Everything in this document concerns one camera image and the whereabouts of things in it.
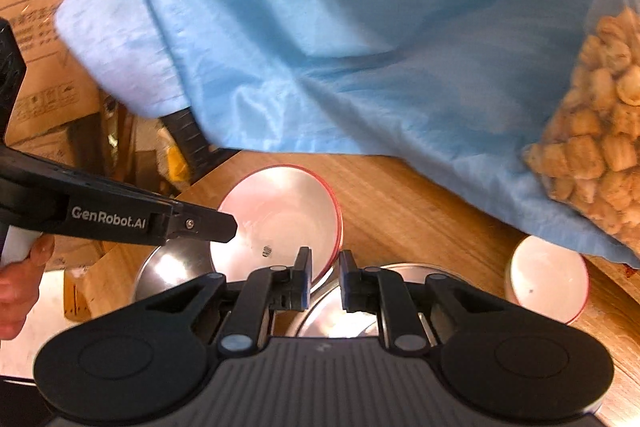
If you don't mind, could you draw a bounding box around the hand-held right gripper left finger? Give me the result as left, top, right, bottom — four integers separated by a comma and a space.
145, 247, 314, 354

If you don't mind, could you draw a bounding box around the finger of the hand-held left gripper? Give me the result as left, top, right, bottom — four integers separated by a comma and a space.
167, 202, 239, 246

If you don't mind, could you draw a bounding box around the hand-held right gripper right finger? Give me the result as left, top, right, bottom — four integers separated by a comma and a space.
338, 250, 507, 354

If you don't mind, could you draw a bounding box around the stainless steel plate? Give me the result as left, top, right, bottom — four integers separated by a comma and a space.
282, 262, 468, 339

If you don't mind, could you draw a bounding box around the stainless steel bowl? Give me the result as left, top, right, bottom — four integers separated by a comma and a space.
133, 241, 222, 304

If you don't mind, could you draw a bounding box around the white red-rimmed ceramic bowl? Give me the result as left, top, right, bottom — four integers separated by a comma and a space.
210, 164, 345, 289
504, 234, 591, 326

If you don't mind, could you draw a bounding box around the person's left hand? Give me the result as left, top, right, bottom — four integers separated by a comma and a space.
0, 234, 56, 344

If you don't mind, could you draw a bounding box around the yellow plastic bag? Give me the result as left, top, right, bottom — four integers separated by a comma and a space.
157, 127, 194, 188

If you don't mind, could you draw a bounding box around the black ribbed crate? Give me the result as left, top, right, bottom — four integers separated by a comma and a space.
159, 106, 227, 174

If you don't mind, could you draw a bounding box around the open brown cardboard box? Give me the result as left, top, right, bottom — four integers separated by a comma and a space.
0, 0, 104, 144

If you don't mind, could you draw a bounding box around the light blue cloth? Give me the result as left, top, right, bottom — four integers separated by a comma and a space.
54, 0, 640, 269

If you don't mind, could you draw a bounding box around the clear bag of biscuits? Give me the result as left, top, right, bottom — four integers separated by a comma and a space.
521, 0, 640, 238

